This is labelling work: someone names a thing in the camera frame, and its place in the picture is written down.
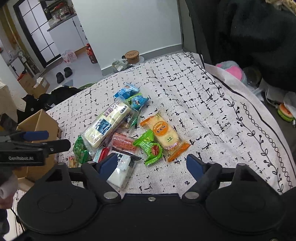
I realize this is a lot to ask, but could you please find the black framed glass door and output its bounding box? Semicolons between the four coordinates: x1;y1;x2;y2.
13;0;61;68

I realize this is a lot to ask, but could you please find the white sesame cake packet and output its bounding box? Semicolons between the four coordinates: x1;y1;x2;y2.
107;150;142;189

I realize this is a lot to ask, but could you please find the person left hand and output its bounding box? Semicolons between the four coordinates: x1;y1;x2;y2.
1;173;18;209

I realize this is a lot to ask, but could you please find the black slipper right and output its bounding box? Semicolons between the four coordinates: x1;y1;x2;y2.
64;67;73;78

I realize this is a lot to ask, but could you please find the burger plush toy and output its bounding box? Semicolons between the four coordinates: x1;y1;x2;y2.
277;103;295;123

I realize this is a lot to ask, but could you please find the long white bread packet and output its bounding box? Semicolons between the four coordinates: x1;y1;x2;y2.
81;97;139;152

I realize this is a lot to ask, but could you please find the black slipper left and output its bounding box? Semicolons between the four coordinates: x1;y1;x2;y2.
56;72;65;84

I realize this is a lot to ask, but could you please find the patterned white bed cover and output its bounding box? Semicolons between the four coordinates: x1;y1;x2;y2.
48;53;295;194

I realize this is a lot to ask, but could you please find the light green nut packet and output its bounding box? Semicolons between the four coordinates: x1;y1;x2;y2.
133;130;163;167

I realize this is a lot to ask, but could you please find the small cardboard box with tissue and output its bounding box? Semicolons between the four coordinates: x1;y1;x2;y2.
32;77;50;99

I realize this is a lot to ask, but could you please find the red oil bottle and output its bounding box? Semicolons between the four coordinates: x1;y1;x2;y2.
86;43;98;64

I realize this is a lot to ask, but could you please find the red white snack stick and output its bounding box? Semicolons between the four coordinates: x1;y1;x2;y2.
93;147;109;163

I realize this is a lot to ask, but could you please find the orange cracker packet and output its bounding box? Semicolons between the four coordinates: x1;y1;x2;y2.
140;113;190;162

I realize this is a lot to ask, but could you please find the small yellow candy packet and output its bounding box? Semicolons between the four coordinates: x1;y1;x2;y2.
68;156;78;168

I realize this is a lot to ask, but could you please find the black slipper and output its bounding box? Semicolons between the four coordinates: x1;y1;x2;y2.
56;72;65;84
64;67;73;78

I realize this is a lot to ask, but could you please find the dark green snack packet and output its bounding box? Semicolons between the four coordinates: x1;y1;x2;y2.
73;136;91;164

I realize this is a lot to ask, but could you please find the orange sausage packet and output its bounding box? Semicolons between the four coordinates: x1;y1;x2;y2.
111;133;137;153

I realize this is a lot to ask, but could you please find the pink grey plush toy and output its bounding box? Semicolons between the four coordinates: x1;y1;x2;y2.
216;61;247;84

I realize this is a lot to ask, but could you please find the black coat on chair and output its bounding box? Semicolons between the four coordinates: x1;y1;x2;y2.
186;1;295;92

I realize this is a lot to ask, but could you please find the white kitchen cabinet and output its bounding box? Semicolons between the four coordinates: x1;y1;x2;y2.
47;15;89;54

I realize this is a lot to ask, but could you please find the clear plastic bag by wall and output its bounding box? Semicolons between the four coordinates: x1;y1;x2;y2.
111;58;132;73

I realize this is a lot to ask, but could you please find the open cardboard box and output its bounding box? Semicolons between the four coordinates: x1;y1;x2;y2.
16;109;63;182

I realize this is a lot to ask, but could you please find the blue snack packet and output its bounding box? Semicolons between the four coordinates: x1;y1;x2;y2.
113;83;140;99
126;93;149;110

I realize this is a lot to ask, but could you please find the black clothes pile on floor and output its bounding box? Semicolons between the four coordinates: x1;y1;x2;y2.
17;86;81;124

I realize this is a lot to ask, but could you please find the pink plastic bag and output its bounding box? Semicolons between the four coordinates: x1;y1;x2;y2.
61;50;77;63

